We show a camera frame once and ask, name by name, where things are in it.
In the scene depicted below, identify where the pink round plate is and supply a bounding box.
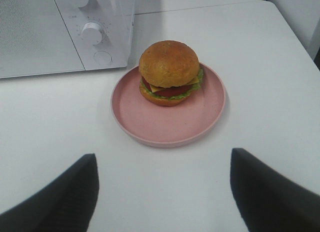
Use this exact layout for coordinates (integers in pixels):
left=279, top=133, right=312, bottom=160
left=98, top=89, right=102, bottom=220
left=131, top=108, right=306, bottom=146
left=110, top=64, right=226, bottom=148

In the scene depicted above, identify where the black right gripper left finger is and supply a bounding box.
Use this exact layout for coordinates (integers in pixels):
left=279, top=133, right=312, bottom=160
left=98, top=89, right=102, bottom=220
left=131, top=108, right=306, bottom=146
left=0, top=153, right=99, bottom=232

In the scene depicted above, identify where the round white door button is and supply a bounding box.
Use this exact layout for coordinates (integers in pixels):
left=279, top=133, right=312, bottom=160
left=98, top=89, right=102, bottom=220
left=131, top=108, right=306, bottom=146
left=93, top=51, right=113, bottom=65

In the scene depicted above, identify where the white microwave oven body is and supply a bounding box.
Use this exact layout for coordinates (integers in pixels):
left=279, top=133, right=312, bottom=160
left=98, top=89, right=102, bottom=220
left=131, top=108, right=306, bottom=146
left=54, top=0, right=135, bottom=71

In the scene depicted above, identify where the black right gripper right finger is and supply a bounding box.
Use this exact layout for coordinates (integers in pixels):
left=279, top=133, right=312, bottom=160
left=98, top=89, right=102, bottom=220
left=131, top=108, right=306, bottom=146
left=230, top=148, right=320, bottom=232

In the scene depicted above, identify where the white microwave door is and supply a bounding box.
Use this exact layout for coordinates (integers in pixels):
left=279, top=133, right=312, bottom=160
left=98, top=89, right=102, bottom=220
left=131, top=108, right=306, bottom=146
left=0, top=0, right=84, bottom=78

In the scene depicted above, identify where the burger with sesame-free bun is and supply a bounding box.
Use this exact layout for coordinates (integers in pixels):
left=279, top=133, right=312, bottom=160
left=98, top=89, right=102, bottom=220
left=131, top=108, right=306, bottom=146
left=138, top=40, right=204, bottom=107

